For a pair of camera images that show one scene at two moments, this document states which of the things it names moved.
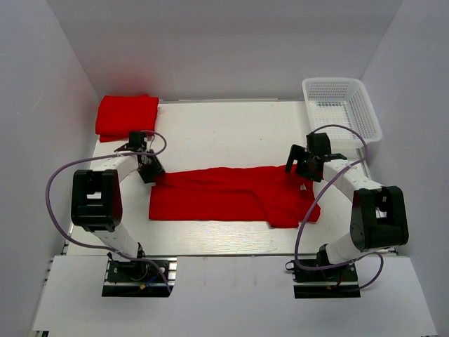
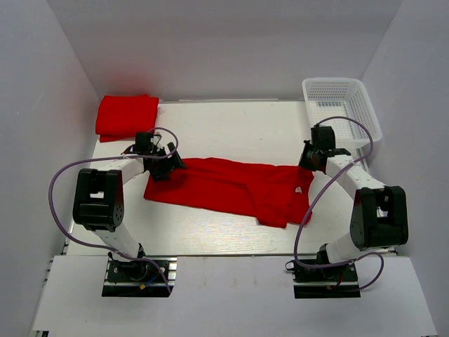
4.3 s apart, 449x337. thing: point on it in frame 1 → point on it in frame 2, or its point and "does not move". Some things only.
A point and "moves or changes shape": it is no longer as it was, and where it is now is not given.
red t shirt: [261, 194] moves or changes shape
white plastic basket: [342, 101] does not move
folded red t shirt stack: [118, 116] does not move
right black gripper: [298, 152] → [304, 161]
